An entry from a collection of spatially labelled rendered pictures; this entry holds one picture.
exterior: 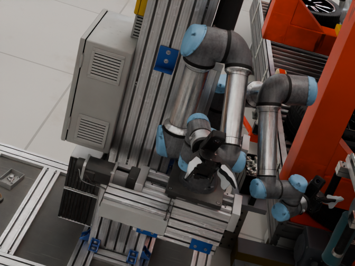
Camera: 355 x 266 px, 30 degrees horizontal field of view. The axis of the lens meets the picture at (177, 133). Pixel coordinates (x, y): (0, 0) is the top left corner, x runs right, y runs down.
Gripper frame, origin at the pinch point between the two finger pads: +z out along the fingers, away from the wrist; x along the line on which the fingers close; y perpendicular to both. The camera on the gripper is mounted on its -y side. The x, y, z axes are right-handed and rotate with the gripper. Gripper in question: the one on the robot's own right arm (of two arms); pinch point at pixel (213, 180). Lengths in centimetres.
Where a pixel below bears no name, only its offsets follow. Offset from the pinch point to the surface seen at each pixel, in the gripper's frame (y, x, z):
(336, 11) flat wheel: 48, -197, -391
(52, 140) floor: 129, 24, -189
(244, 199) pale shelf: 71, -63, -99
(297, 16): 33, -122, -288
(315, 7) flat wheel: 53, -181, -398
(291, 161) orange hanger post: 45, -76, -103
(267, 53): 70, -117, -294
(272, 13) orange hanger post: 38, -105, -289
